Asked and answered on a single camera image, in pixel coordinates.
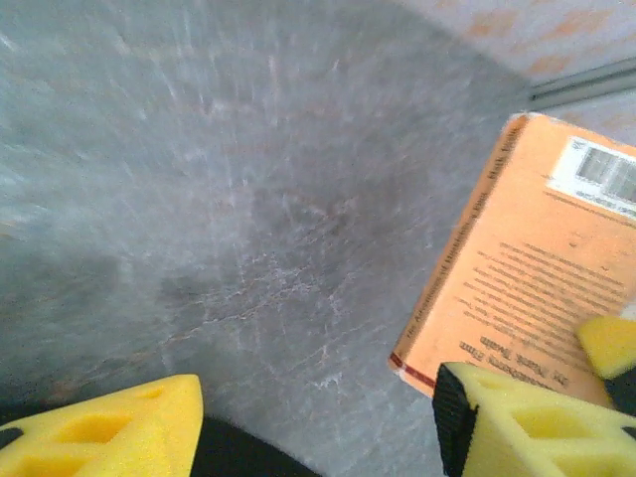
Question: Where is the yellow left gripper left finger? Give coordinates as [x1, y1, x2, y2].
[0, 373, 205, 477]

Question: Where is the orange paperback book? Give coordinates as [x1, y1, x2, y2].
[387, 112, 636, 399]

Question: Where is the aluminium frame post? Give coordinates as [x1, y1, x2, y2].
[525, 58, 636, 109]

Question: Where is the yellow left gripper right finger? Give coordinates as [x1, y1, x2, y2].
[430, 361, 636, 477]

